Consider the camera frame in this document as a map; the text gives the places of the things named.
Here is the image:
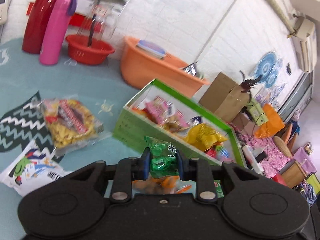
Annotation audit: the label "blue candy packet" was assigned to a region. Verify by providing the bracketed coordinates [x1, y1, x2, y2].
[215, 145, 232, 162]

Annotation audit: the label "green snack packet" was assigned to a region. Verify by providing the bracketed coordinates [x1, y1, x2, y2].
[144, 136, 178, 179]

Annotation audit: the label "clear bag yellow biscuits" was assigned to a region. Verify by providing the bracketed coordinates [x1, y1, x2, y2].
[36, 98, 105, 157]

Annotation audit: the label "orange nut snack packet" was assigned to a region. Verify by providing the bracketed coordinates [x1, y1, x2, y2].
[132, 176, 192, 194]

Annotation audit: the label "yellow chip bag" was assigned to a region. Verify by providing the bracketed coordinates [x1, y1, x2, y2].
[183, 123, 228, 152]

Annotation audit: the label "green cardboard box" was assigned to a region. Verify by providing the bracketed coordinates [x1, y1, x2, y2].
[113, 79, 246, 167]

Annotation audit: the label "white power strip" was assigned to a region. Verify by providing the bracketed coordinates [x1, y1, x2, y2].
[242, 145, 264, 174]

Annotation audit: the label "pink snack bag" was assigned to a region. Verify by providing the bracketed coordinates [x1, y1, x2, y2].
[145, 96, 190, 130]

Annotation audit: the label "brown cardboard box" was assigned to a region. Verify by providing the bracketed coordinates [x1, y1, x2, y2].
[199, 72, 249, 122]

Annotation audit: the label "red round stool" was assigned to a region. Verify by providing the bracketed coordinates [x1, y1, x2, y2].
[272, 173, 287, 186]

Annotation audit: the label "light green small box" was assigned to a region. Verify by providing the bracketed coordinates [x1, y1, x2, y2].
[246, 98, 268, 126]

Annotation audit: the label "woven round cushion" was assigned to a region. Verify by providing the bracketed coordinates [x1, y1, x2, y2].
[273, 136, 292, 158]

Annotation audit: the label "orange plastic bag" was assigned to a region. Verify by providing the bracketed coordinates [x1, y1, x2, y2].
[254, 103, 285, 138]

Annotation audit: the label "white cartoon snack bag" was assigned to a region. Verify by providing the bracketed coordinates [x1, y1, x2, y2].
[1, 140, 71, 197]

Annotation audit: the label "wooden side table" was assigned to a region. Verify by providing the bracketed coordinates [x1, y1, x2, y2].
[280, 159, 307, 189]

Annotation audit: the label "dark red potted plant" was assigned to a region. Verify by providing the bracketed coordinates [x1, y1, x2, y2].
[239, 70, 262, 101]

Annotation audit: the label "purple storage bin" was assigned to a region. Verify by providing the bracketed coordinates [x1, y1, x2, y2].
[293, 147, 317, 175]

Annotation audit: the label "steel bowl in basin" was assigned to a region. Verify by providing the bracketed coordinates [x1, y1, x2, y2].
[181, 61, 200, 77]

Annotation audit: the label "orange plastic basin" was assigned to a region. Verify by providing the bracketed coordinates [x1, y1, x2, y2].
[120, 36, 210, 98]

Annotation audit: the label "red plastic basin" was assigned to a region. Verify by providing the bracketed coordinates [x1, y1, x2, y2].
[66, 34, 116, 66]

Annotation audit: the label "blue-lidded food container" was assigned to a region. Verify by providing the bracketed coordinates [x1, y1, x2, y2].
[136, 40, 166, 60]

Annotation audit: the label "glass jar with label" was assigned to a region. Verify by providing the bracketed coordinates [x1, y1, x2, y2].
[77, 5, 118, 47]

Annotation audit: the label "white air conditioner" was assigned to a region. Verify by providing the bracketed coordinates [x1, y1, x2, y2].
[292, 14, 318, 73]

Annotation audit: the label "pink thermos bottle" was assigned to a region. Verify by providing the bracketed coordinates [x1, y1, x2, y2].
[39, 0, 77, 66]

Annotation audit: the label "red thermos jug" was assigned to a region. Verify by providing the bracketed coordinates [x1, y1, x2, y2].
[22, 0, 57, 54]

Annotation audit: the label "blue round wall decoration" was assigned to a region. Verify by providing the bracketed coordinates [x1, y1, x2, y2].
[254, 51, 278, 88]

